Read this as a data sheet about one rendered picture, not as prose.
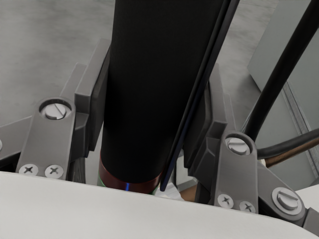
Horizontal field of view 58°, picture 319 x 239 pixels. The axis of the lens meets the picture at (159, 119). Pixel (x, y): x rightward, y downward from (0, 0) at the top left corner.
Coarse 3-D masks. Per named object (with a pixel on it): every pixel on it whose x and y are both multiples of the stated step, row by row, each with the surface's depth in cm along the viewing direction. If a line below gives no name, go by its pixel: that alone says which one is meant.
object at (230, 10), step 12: (228, 0) 9; (228, 12) 9; (216, 24) 10; (228, 24) 9; (216, 36) 9; (216, 48) 10; (204, 60) 10; (204, 72) 10; (204, 84) 10; (192, 96) 11; (192, 108) 11; (180, 132) 12; (180, 144) 13; (168, 168) 14; (168, 180) 15
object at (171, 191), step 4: (168, 184) 23; (172, 184) 23; (168, 188) 23; (172, 188) 23; (176, 188) 23; (156, 192) 22; (160, 192) 22; (164, 192) 22; (168, 192) 22; (172, 192) 22; (176, 192) 23; (168, 196) 22; (172, 196) 22; (176, 196) 22; (180, 196) 22
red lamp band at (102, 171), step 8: (104, 168) 14; (104, 176) 14; (112, 176) 13; (160, 176) 14; (112, 184) 14; (120, 184) 13; (128, 184) 13; (136, 184) 13; (144, 184) 14; (152, 184) 14; (136, 192) 14; (144, 192) 14
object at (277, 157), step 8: (304, 144) 30; (312, 144) 31; (288, 152) 29; (296, 152) 29; (272, 160) 27; (280, 160) 28; (184, 192) 23; (192, 192) 23; (184, 200) 22; (192, 200) 23
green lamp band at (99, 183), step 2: (98, 170) 15; (98, 172) 15; (98, 174) 15; (98, 176) 15; (98, 178) 15; (100, 178) 15; (98, 180) 15; (100, 180) 15; (98, 182) 15; (100, 182) 15; (102, 182) 14; (98, 184) 15; (100, 184) 15; (102, 184) 14; (158, 184) 15; (102, 186) 15; (104, 186) 14; (156, 188) 15; (154, 190) 15; (156, 190) 15; (152, 192) 15; (154, 192) 15; (150, 194) 15; (152, 194) 15; (154, 194) 15
